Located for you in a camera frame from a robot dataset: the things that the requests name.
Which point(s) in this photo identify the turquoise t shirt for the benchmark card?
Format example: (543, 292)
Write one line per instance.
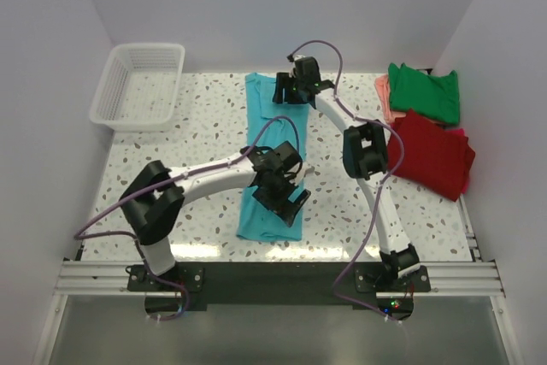
(279, 123)

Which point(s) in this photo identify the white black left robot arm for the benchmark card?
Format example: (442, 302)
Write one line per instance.
(152, 202)

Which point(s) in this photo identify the pink folded t shirt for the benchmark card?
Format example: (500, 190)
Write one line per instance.
(382, 87)

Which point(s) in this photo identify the aluminium front rail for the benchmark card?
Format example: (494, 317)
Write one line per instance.
(447, 279)

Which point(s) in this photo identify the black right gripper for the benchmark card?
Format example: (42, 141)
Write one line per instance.
(283, 81)

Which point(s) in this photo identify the green folded t shirt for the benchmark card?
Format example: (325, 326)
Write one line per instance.
(435, 97)

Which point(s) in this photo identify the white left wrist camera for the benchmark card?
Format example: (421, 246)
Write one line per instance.
(305, 172)

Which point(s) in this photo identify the red folded t shirt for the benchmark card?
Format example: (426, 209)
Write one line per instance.
(421, 152)

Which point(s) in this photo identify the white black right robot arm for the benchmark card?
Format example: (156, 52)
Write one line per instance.
(364, 157)

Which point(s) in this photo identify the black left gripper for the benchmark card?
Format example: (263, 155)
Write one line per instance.
(285, 208)

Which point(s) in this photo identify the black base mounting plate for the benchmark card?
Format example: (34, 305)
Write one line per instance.
(194, 286)

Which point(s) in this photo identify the white plastic basket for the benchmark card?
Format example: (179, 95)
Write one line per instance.
(139, 87)

